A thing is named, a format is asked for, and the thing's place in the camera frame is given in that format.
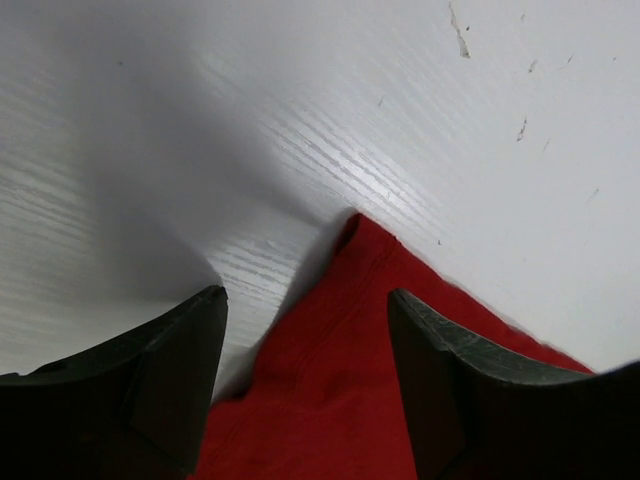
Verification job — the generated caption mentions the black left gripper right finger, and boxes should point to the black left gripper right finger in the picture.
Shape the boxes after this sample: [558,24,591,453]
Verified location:
[388,289,639,479]

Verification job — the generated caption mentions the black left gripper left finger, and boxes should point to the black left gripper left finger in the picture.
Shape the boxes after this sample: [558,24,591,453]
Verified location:
[1,286,228,479]

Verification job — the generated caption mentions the dark red t-shirt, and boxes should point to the dark red t-shirt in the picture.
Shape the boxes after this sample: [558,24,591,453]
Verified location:
[196,213,581,479]

